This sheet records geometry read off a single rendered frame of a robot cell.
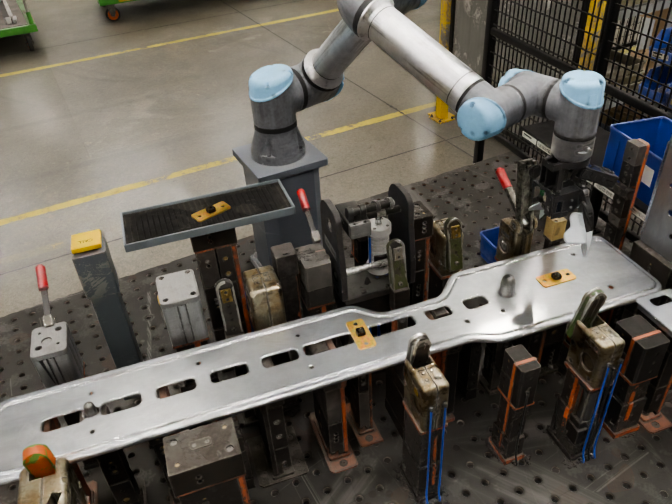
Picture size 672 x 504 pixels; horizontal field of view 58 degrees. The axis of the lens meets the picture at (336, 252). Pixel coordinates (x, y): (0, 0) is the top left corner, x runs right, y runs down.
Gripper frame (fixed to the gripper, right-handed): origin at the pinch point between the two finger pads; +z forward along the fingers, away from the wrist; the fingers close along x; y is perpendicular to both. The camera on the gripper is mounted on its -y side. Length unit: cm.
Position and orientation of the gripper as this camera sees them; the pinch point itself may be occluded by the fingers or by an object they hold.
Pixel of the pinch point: (564, 236)
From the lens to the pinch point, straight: 137.3
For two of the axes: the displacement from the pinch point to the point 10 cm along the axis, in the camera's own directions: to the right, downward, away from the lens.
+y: -9.4, 2.6, -2.3
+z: 0.7, 8.0, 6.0
